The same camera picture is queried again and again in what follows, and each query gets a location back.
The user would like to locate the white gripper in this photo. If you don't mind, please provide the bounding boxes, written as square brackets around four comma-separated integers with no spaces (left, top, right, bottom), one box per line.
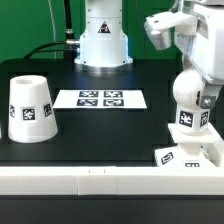
[174,0,224,109]

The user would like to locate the white lamp bulb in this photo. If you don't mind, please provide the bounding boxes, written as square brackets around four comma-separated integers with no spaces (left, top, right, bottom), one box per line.
[173,68,210,135]

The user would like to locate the white lamp base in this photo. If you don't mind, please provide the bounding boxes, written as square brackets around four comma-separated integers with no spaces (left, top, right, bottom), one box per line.
[154,123,217,168]

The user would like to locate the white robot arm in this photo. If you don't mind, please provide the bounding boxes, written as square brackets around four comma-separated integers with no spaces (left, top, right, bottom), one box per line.
[75,0,224,109]

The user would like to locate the white lamp shade cone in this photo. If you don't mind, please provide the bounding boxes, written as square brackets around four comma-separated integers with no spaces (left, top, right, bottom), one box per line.
[8,75,58,143]

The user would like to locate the white marker sheet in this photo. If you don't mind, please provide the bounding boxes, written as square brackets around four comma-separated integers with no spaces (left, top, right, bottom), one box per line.
[53,90,147,109]

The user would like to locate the white front fence bar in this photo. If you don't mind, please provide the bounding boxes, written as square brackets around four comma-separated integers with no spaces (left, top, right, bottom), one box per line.
[0,167,224,195]

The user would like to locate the black vertical hose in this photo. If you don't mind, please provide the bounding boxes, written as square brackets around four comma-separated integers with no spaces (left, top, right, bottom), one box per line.
[63,0,75,41]

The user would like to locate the black cable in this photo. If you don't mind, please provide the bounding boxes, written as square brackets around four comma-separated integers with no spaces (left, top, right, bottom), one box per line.
[23,39,81,60]

